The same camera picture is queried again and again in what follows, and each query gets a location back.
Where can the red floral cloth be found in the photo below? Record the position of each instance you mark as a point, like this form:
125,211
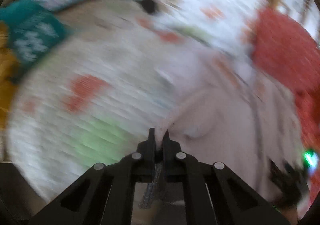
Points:
307,104

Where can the red floral pillow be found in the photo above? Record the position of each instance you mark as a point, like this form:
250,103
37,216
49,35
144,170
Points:
286,51

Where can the pale pink baby garment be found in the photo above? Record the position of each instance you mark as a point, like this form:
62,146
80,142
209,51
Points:
227,111

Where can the teal cardboard box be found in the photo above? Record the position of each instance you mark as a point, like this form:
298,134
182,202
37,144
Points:
33,33

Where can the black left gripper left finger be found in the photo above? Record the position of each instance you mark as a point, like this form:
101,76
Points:
104,193

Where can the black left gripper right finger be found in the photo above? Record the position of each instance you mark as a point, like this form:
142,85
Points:
213,193

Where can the white floral pillow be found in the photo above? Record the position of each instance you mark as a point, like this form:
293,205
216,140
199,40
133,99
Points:
225,25

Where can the quilted heart pattern bedspread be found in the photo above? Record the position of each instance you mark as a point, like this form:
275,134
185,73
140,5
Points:
93,97

